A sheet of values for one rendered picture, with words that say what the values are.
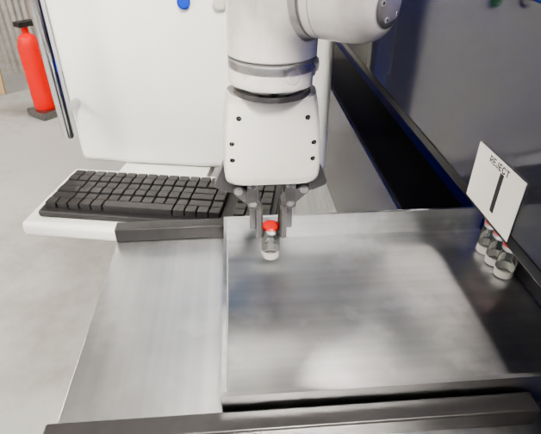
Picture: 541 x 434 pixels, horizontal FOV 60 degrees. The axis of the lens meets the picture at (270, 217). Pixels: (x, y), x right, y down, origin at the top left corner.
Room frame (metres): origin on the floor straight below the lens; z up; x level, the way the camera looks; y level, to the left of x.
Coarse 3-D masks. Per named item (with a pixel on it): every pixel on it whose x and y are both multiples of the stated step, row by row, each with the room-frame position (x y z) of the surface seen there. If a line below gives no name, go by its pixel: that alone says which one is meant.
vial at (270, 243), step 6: (264, 234) 0.44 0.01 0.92; (270, 234) 0.44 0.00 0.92; (276, 234) 0.44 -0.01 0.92; (264, 240) 0.44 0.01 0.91; (270, 240) 0.44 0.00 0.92; (276, 240) 0.44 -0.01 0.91; (264, 246) 0.44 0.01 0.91; (270, 246) 0.44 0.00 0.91; (276, 246) 0.44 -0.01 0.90; (264, 252) 0.44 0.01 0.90; (270, 252) 0.44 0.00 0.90; (276, 252) 0.44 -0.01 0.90; (264, 258) 0.44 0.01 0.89; (270, 258) 0.44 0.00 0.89; (276, 258) 0.44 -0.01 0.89
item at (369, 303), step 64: (256, 256) 0.45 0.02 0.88; (320, 256) 0.45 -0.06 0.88; (384, 256) 0.45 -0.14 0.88; (448, 256) 0.45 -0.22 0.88; (256, 320) 0.34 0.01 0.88; (320, 320) 0.34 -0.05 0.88; (384, 320) 0.34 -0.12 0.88; (448, 320) 0.34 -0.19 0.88; (512, 320) 0.34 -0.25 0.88; (256, 384) 0.27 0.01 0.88; (320, 384) 0.27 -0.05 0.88; (384, 384) 0.24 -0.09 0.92; (448, 384) 0.24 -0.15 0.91; (512, 384) 0.25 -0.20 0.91
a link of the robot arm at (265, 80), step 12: (228, 60) 0.44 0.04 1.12; (312, 60) 0.43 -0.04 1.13; (228, 72) 0.44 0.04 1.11; (240, 72) 0.42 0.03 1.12; (252, 72) 0.41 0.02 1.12; (264, 72) 0.41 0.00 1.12; (276, 72) 0.41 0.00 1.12; (288, 72) 0.41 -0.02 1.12; (300, 72) 0.42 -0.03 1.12; (312, 72) 0.43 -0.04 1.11; (240, 84) 0.42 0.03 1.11; (252, 84) 0.41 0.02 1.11; (264, 84) 0.41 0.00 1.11; (276, 84) 0.41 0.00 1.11; (288, 84) 0.41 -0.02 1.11; (300, 84) 0.42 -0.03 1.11
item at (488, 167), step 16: (480, 144) 0.42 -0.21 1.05; (480, 160) 0.41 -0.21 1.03; (496, 160) 0.39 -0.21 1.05; (480, 176) 0.40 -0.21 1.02; (496, 176) 0.38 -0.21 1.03; (512, 176) 0.36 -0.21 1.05; (480, 192) 0.40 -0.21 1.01; (512, 192) 0.35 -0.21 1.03; (480, 208) 0.39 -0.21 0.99; (496, 208) 0.36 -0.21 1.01; (512, 208) 0.34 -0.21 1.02; (496, 224) 0.36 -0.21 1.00; (512, 224) 0.34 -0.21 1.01
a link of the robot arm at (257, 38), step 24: (240, 0) 0.42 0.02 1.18; (264, 0) 0.41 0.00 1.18; (288, 0) 0.39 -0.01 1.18; (240, 24) 0.42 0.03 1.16; (264, 24) 0.41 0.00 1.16; (288, 24) 0.40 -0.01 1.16; (240, 48) 0.42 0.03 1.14; (264, 48) 0.41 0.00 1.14; (288, 48) 0.41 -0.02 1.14; (312, 48) 0.43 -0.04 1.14
